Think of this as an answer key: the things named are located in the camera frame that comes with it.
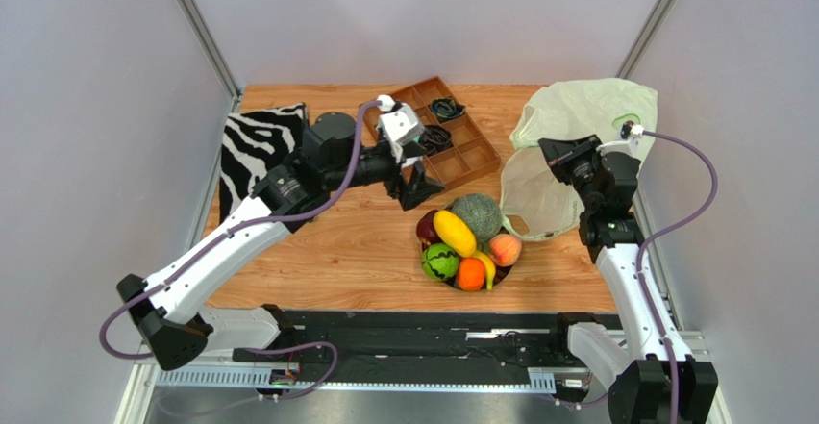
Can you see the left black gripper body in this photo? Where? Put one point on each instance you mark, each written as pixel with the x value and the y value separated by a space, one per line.
pixel 404 190

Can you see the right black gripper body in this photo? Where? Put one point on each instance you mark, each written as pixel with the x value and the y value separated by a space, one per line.
pixel 569 157

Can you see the pale green plastic bag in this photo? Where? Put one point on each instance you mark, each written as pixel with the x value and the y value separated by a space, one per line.
pixel 534 204

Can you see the yellow mango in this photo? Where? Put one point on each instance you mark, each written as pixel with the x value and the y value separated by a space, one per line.
pixel 454 232

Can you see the orange fruit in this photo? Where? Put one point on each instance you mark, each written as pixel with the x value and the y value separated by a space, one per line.
pixel 471 275

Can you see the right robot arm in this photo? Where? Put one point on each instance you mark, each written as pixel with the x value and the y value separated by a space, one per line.
pixel 652 376

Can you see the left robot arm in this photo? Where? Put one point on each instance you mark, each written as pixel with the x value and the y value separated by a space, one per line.
pixel 166 307

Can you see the dark red apple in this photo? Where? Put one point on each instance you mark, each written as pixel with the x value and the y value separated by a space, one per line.
pixel 425 230

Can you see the black rolled sock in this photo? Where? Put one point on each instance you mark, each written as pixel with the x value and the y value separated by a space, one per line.
pixel 435 139

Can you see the brown wooden divider tray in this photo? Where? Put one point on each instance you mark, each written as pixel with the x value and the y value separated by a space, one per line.
pixel 470 162

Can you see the small green watermelon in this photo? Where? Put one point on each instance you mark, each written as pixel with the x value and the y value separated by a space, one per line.
pixel 440 262

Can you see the green cantaloupe melon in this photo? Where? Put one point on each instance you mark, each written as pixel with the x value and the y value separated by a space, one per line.
pixel 480 212

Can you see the dark blue patterned sock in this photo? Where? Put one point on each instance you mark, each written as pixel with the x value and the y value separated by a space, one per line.
pixel 445 109

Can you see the pink peach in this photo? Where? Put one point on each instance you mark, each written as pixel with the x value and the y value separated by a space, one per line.
pixel 505 249

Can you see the yellow banana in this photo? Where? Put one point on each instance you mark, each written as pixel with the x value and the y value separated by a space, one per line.
pixel 489 268

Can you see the black fruit plate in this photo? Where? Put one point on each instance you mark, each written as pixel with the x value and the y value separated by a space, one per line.
pixel 501 272

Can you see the zebra pattern cloth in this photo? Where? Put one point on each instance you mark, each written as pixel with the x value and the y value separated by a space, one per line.
pixel 253 143

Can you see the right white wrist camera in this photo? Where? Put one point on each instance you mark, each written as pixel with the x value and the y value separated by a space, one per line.
pixel 630 136

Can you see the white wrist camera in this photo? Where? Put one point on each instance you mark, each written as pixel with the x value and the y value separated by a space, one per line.
pixel 630 136
pixel 402 128

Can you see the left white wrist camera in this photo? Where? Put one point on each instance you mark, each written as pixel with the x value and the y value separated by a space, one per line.
pixel 402 128

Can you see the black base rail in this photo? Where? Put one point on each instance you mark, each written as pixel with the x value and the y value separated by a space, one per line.
pixel 514 352

